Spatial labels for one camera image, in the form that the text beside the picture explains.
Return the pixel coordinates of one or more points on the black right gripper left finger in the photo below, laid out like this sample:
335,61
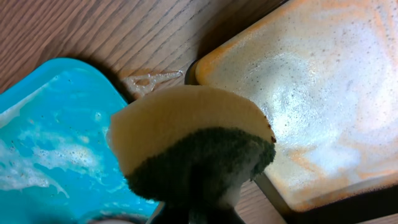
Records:
170,214

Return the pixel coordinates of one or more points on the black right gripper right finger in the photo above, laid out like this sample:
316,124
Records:
221,216

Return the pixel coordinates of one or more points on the green yellow sponge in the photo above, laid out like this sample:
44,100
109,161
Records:
191,146

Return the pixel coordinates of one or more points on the teal plastic tray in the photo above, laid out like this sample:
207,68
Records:
56,165

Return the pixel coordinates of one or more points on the white plate bottom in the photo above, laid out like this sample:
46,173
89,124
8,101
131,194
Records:
110,221

